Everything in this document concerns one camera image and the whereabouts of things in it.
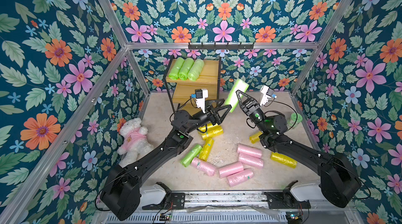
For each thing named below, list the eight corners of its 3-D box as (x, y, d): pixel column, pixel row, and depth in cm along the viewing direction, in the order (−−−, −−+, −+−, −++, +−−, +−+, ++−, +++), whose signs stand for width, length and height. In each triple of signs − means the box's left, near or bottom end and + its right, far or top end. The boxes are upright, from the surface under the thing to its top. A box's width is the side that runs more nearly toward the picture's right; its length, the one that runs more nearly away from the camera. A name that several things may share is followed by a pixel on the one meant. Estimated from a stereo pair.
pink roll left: (189, 168, 85) (188, 166, 82) (193, 159, 88) (192, 156, 85) (214, 177, 82) (214, 175, 79) (217, 167, 85) (217, 165, 82)
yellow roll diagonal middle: (198, 159, 88) (197, 157, 85) (204, 139, 96) (204, 136, 94) (208, 162, 87) (208, 160, 84) (213, 141, 95) (213, 138, 93)
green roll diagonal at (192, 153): (180, 163, 87) (179, 160, 84) (197, 145, 94) (197, 142, 91) (185, 168, 85) (185, 166, 82) (203, 150, 92) (203, 147, 89)
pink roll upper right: (235, 153, 91) (236, 149, 88) (237, 144, 94) (238, 141, 91) (260, 160, 88) (262, 157, 85) (261, 151, 92) (263, 148, 88)
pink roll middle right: (237, 164, 87) (238, 161, 84) (238, 156, 90) (239, 153, 87) (261, 169, 85) (263, 166, 82) (261, 161, 88) (263, 158, 85)
